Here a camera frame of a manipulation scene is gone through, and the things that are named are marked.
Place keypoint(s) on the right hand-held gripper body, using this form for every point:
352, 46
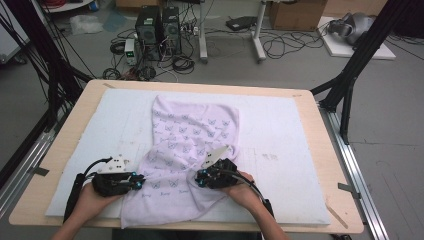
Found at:
220, 175

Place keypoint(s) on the narrow black computer tower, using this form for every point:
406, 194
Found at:
171, 31

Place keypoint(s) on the white floor board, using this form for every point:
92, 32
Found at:
340, 50

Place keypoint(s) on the clear plastic bag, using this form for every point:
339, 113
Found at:
85, 24

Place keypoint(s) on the thin wooden stick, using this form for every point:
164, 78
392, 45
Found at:
336, 216

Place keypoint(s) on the flat black device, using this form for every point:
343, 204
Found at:
240, 23

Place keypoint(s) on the teal floor sheet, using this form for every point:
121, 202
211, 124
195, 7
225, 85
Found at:
115, 20

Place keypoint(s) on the person's right hand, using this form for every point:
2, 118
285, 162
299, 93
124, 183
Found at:
245, 195

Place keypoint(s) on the white round table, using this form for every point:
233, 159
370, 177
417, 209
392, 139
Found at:
71, 6

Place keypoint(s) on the wide black computer tower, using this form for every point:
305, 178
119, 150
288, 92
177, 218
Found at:
148, 33

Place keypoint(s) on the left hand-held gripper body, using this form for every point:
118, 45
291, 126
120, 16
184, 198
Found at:
113, 183

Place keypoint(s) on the grey headset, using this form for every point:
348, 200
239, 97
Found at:
355, 26

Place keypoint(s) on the white desk leg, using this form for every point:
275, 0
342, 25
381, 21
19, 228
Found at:
203, 33
258, 36

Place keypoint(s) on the large cardboard box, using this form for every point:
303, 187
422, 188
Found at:
296, 15

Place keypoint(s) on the black metal frame stand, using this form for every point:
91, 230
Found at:
43, 43
363, 50

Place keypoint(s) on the person's left hand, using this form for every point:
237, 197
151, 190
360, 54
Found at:
93, 203

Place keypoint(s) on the aluminium rail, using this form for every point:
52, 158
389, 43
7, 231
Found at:
353, 173
23, 173

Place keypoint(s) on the white cabinet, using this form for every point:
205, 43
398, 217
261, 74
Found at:
10, 36

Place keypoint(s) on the lilac butterfly print towel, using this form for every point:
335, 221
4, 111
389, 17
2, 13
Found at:
186, 133

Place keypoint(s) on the black tape strip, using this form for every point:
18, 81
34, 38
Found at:
348, 189
39, 171

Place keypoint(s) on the white foam mat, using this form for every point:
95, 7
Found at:
283, 140

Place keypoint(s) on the white power supply box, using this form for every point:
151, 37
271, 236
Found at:
130, 51

